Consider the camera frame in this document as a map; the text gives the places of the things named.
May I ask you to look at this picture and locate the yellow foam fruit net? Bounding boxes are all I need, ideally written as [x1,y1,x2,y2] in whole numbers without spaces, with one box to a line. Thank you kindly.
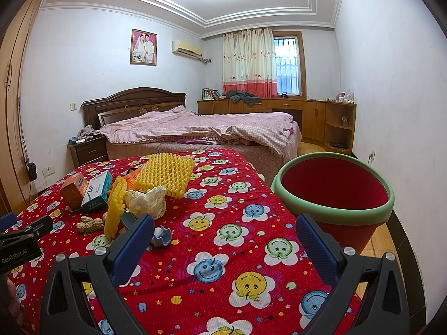
[133,153,195,199]

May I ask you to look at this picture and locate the pink quilt on bed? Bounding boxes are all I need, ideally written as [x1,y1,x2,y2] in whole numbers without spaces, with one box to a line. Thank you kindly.
[99,106,298,156]

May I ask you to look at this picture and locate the clothes on nightstand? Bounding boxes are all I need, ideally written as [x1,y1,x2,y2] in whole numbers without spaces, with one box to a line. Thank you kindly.
[68,125,101,145]

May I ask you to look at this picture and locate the wall air conditioner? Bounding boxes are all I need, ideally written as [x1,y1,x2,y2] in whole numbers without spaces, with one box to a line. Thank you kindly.
[172,40,203,61]

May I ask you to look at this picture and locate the wooden wardrobe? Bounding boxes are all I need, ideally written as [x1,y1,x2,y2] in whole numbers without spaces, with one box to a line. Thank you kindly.
[1,0,42,214]

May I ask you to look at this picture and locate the red bin with green rim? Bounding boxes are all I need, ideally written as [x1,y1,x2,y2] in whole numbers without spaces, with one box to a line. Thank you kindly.
[270,152,395,253]

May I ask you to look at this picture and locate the wooden cabinet desk unit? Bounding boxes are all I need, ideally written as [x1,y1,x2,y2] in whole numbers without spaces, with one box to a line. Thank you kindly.
[197,98,357,154]

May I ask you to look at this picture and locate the framed wedding photo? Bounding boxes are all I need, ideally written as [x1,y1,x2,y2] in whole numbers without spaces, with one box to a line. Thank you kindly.
[130,29,158,67]

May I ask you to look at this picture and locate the black charger on wall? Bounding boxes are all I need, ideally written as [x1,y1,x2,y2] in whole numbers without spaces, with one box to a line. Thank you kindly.
[27,162,37,181]

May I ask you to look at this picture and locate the peanuts in shell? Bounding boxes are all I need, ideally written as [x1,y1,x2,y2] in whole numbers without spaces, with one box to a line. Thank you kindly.
[76,212,107,235]

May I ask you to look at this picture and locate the orange foam net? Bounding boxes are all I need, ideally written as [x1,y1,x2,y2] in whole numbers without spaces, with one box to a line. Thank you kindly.
[123,167,142,191]

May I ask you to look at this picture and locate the small yellow foam net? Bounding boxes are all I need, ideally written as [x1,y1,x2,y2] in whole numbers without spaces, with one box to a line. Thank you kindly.
[104,176,127,239]

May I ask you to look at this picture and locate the window with bars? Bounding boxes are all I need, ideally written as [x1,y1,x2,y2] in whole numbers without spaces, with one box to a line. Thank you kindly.
[274,31,307,99]

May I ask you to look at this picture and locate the orange cardboard box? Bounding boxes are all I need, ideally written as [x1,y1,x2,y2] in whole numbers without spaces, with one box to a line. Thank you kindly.
[60,173,88,211]

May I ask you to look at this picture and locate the white teal cardboard box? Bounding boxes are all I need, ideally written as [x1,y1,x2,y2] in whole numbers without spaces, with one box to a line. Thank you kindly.
[81,170,112,212]

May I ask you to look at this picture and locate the red smiley flower blanket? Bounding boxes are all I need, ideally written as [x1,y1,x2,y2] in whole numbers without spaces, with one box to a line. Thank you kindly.
[8,149,331,334]

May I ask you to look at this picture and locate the books on cabinet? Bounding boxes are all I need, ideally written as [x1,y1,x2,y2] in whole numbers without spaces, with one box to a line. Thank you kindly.
[201,88,220,100]

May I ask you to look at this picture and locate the dark clothes on cabinet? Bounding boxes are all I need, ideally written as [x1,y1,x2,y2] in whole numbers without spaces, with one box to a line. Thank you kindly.
[226,90,262,106]

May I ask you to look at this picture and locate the brown wooden bed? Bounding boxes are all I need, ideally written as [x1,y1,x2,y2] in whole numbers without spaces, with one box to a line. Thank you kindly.
[82,87,302,182]

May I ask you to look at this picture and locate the dark wooden nightstand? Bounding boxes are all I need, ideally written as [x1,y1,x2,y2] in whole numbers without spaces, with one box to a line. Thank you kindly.
[67,135,108,168]

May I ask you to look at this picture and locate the cream and red curtain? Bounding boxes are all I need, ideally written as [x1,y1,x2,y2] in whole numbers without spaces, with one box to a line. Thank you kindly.
[223,27,278,98]

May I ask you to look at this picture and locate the cream plastic bag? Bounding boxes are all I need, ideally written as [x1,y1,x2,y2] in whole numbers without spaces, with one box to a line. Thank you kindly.
[125,186,166,220]

